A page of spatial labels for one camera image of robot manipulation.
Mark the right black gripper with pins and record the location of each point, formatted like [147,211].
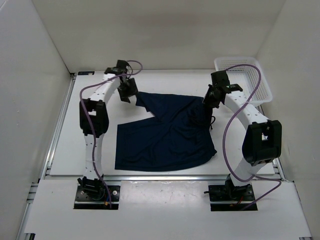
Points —
[206,100]

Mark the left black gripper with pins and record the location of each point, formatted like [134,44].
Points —
[132,91]

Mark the navy blue shorts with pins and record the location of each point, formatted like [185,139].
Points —
[176,137]

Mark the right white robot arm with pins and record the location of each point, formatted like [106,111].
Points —
[263,138]

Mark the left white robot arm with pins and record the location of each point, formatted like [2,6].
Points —
[94,119]

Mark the white plastic mesh basket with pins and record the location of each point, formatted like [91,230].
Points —
[240,71]

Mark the black label strip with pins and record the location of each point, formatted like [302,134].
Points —
[85,73]

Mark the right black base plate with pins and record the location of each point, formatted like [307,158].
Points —
[223,199]

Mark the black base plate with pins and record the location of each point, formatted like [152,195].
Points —
[223,199]
[83,201]

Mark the aluminium front rail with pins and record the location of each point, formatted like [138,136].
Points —
[114,178]

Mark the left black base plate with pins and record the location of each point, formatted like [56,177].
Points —
[83,201]

